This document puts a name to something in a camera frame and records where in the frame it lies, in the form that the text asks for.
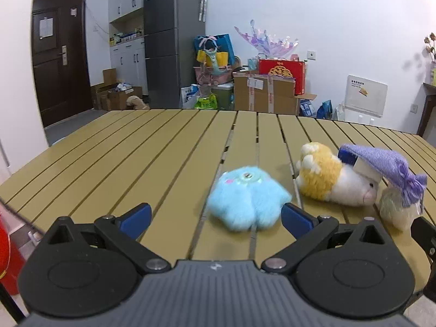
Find white paper notice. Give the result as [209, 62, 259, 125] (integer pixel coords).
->
[39, 17, 54, 39]

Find white cabinet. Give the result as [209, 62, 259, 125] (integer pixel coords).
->
[108, 0, 149, 96]

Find iridescent wrapped bouquet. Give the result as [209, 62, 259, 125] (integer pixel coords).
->
[234, 20, 299, 60]

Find red gift box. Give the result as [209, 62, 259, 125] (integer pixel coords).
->
[258, 59, 306, 96]

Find taped cardboard box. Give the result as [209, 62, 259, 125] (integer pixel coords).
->
[233, 73, 297, 114]

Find dark brown door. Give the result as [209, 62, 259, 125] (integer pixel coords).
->
[31, 0, 93, 128]

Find grey refrigerator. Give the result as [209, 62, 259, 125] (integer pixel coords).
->
[143, 0, 207, 110]

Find purple knitted cloth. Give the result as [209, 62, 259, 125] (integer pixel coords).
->
[337, 143, 428, 208]

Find clear plastic bag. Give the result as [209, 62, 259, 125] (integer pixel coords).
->
[379, 186, 423, 231]

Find open cardboard box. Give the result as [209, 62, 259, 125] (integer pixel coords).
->
[95, 85, 144, 111]

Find white and blue bag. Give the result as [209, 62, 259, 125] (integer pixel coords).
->
[180, 84, 201, 109]

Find dried flowers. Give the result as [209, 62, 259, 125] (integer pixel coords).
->
[424, 32, 436, 63]

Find pink storage box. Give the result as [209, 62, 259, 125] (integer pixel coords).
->
[193, 66, 235, 84]

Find blue gift bag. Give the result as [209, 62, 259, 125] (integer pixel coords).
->
[193, 34, 235, 67]

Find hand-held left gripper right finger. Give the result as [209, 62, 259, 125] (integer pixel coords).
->
[261, 202, 396, 275]

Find white wall board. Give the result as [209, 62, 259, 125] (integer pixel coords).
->
[344, 74, 389, 116]

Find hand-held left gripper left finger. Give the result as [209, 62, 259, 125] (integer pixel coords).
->
[39, 202, 172, 275]

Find yellow and white plush toy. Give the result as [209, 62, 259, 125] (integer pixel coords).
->
[295, 142, 381, 207]

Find green cooler box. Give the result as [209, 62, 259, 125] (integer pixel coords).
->
[211, 83, 235, 110]

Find blue packet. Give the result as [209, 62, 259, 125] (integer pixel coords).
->
[317, 99, 332, 119]
[299, 98, 317, 117]

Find red plastic bucket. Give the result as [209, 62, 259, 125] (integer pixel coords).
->
[0, 216, 26, 296]

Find light blue plush toy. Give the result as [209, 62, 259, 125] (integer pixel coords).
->
[207, 166, 293, 233]

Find tan plush toy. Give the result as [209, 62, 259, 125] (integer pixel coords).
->
[126, 96, 150, 110]

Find dark wooden side table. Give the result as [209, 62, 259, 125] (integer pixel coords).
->
[416, 82, 436, 138]

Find yellow gift bag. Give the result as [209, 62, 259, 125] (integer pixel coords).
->
[197, 50, 229, 67]

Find tan folding table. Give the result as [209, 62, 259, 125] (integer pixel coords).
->
[0, 109, 436, 314]

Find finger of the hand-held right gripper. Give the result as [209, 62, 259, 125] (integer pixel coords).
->
[410, 216, 436, 263]

